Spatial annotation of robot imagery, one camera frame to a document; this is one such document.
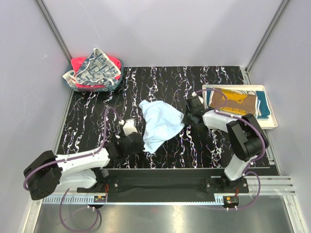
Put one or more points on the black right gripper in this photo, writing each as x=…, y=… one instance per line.
x=185, y=120

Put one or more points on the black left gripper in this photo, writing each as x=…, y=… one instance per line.
x=140, y=148

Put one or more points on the light blue towel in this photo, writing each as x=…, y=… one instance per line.
x=162, y=123

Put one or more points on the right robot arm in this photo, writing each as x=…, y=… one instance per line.
x=246, y=138

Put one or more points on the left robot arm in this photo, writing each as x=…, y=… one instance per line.
x=80, y=171

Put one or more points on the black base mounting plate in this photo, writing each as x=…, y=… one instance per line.
x=163, y=185

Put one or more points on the brown yellow folded towel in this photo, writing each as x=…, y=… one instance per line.
x=233, y=102

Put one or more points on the left orange connector box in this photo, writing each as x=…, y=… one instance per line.
x=100, y=198

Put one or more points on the orange connector box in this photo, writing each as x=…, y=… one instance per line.
x=100, y=198
x=232, y=200

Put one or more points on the teal white folded towel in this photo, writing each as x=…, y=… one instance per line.
x=239, y=102

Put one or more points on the white rectangular tray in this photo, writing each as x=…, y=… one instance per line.
x=271, y=121

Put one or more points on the teal round laundry basket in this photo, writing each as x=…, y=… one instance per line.
x=87, y=88

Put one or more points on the white blue patterned towel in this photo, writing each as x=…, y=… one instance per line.
x=94, y=69

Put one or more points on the red towel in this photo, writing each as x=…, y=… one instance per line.
x=77, y=63

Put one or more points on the right orange connector box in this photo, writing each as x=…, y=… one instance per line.
x=232, y=200

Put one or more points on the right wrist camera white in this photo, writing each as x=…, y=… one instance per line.
x=201, y=99

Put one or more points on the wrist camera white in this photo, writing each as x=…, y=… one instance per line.
x=128, y=126
x=201, y=99

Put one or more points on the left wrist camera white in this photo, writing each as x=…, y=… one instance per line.
x=128, y=126

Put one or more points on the aluminium front rail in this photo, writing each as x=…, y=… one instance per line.
x=82, y=199

